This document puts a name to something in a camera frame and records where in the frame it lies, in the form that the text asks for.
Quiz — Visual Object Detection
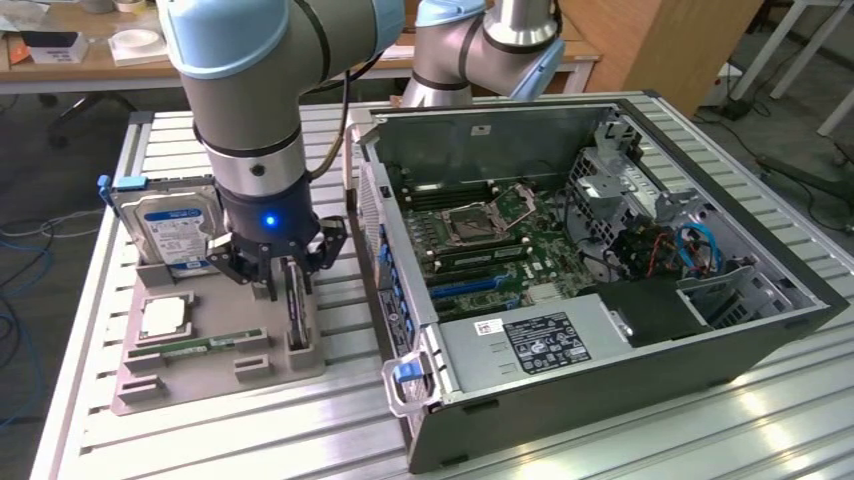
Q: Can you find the green RAM stick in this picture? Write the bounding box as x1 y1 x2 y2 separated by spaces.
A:
125 327 265 359

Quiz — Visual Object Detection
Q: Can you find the blue wire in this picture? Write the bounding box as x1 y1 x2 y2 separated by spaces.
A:
674 223 727 275

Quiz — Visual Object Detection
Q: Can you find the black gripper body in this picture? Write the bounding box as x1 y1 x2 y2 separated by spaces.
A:
215 172 325 262

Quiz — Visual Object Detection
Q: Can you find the blue floor cable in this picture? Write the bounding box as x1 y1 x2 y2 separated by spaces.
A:
0 239 58 431

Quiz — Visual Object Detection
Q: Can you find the silver hard disk blue label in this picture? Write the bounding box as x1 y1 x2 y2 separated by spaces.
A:
117 192 225 279

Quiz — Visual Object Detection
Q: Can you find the wooden cabinet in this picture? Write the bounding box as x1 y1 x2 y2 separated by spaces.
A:
585 0 766 117

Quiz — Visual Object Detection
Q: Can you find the white box dark lid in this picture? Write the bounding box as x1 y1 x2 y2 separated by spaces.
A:
17 30 89 65

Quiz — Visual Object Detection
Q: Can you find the grey power supply unit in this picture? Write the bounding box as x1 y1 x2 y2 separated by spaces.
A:
436 294 632 394

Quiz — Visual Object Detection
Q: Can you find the green motherboard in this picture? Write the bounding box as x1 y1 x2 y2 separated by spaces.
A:
399 169 602 324

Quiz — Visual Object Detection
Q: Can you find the black expansion slot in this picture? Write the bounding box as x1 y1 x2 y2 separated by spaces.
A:
425 267 500 286

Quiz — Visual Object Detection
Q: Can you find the black open PC case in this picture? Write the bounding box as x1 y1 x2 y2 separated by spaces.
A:
340 99 835 475

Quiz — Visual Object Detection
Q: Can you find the black RAM slot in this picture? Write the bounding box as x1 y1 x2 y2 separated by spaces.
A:
403 183 499 198
401 178 497 193
404 188 500 203
405 193 501 208
433 248 532 271
431 238 528 259

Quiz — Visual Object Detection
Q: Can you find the silver CPU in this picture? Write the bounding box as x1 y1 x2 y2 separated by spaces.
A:
138 297 195 337

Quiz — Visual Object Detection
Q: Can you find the white square box with ring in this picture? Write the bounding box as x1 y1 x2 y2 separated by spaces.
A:
106 28 169 67

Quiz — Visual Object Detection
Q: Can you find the grey metal drive bracket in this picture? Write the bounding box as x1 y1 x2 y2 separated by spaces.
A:
674 259 799 331

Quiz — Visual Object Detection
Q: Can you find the green graphics card silver bracket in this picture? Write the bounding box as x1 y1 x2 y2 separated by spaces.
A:
277 254 313 351

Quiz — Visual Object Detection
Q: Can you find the white paper pile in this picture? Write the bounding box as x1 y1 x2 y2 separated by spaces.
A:
0 0 52 34

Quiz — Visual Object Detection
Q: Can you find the wooden desk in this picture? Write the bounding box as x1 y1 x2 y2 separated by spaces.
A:
0 0 192 96
292 29 602 109

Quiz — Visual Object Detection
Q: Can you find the grey metal disk bay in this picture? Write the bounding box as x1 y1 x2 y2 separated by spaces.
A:
564 144 668 261

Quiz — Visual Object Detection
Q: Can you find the black plastic shroud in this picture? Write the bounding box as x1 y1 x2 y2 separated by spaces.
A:
595 278 710 349

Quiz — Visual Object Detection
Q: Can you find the white floor cable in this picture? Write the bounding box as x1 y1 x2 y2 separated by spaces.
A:
0 209 105 240

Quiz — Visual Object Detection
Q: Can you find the metal socket cover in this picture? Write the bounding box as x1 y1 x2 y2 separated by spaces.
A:
489 183 540 231

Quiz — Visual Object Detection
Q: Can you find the CPU socket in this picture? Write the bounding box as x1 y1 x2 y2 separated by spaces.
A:
444 204 499 241

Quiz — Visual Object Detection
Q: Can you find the grey parts rack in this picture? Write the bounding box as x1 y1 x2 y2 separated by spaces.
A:
109 259 328 419

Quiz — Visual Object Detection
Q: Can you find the white power adapter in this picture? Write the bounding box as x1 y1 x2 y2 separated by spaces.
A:
716 64 746 106

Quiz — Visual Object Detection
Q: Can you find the white table frame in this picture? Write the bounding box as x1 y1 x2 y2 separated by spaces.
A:
730 0 854 137

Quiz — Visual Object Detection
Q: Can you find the black chair base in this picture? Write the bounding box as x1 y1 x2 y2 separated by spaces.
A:
38 89 195 149

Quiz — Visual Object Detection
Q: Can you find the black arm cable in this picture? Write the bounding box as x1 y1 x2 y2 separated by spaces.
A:
307 29 405 179

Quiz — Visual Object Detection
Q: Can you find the black floor stand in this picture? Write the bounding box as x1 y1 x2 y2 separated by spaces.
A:
756 152 854 201

